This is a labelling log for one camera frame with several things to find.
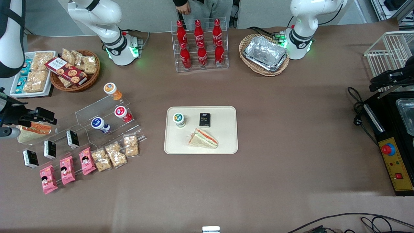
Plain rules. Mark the small black white box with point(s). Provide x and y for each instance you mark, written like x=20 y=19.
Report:
x=72 y=139
x=30 y=159
x=49 y=149

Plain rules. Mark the red cola bottle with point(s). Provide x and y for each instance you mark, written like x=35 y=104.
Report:
x=202 y=57
x=181 y=32
x=185 y=58
x=217 y=30
x=219 y=55
x=198 y=31

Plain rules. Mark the metal tray in machine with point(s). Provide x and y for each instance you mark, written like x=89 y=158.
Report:
x=408 y=116

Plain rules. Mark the clear acrylic step stand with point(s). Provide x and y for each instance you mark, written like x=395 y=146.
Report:
x=93 y=110
x=64 y=127

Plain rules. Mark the oval wicker basket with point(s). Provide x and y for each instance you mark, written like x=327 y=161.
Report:
x=245 y=40

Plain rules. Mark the white rectangular snack tray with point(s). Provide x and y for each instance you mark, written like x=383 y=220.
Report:
x=13 y=92

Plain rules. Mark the metal shelf frame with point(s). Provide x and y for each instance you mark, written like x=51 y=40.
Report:
x=404 y=9

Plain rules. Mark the black machine with yellow panel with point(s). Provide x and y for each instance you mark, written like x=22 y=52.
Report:
x=386 y=118

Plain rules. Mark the person's bare hand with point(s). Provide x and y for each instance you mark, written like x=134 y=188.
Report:
x=184 y=8

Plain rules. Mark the clear acrylic bottle rack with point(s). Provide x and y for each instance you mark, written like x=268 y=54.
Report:
x=192 y=69

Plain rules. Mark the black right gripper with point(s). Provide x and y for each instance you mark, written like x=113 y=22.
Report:
x=13 y=117

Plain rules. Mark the red emergency stop button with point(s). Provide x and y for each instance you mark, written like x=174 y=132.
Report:
x=387 y=149

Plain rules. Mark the aluminium foil tray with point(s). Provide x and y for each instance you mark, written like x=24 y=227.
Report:
x=265 y=53

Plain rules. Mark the rice crisp pack in tray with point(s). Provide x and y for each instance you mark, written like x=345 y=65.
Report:
x=42 y=60
x=35 y=81

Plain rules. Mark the red cookie box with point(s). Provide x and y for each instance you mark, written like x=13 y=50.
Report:
x=66 y=71

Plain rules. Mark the rice crisp pack in basket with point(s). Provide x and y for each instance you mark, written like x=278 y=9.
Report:
x=64 y=82
x=89 y=64
x=68 y=55

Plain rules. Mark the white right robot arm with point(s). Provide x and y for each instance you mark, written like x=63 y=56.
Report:
x=110 y=19

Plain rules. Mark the clear rice crisp pack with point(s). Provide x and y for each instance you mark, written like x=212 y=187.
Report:
x=131 y=145
x=115 y=154
x=101 y=160

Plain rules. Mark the wrapped triangle sandwich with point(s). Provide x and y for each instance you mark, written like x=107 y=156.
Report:
x=203 y=139
x=35 y=131

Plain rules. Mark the round wicker basket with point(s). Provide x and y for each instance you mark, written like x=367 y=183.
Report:
x=81 y=86

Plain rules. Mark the pink cartoon snack pack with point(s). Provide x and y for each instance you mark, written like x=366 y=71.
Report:
x=48 y=179
x=87 y=161
x=67 y=170

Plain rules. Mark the orange gum bottle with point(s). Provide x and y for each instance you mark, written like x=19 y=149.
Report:
x=111 y=89

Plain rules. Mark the beige plastic tray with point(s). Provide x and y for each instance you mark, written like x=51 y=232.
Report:
x=223 y=142

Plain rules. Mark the green gum bottle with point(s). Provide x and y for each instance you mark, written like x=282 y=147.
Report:
x=179 y=119

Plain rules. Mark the person in grey trousers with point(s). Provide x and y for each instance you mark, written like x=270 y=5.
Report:
x=210 y=9

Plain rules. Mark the blue snack packet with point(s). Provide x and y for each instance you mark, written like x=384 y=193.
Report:
x=20 y=85
x=26 y=66

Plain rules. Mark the red gum bottle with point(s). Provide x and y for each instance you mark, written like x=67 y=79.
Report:
x=121 y=112

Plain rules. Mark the blue gum bottle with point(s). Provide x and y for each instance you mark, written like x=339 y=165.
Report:
x=98 y=123

